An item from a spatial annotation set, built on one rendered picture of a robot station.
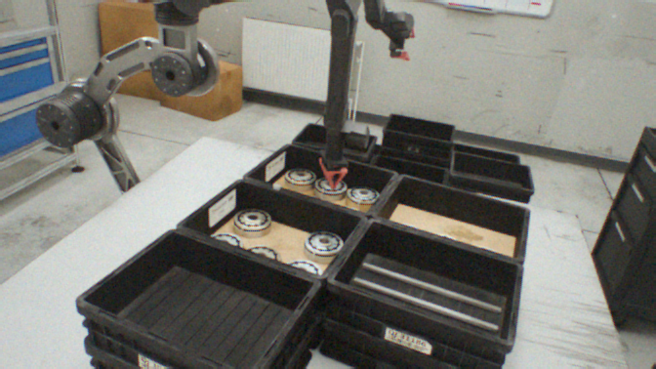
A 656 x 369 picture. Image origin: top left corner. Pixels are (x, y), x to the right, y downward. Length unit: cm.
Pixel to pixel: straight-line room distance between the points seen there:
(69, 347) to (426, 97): 361
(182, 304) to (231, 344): 17
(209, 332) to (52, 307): 48
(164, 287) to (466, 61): 348
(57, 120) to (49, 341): 89
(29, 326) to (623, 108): 416
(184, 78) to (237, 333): 85
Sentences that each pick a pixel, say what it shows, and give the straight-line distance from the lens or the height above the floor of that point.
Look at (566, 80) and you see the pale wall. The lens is 439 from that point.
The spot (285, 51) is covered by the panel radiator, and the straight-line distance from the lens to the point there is 445.
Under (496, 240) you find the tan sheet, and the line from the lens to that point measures 154.
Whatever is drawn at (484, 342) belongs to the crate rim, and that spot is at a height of 92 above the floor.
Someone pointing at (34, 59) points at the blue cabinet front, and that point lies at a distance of 325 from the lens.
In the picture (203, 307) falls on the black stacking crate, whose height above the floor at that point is 83.
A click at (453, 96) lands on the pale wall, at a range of 437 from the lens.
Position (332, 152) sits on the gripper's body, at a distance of 150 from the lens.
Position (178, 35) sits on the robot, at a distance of 166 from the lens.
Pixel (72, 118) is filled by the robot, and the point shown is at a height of 92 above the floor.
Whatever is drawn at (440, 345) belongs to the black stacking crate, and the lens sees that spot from 110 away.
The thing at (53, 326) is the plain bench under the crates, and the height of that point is 70.
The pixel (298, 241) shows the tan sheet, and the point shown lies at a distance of 136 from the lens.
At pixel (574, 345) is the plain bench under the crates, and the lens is 149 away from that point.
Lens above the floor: 162
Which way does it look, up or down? 28 degrees down
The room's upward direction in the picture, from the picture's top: 6 degrees clockwise
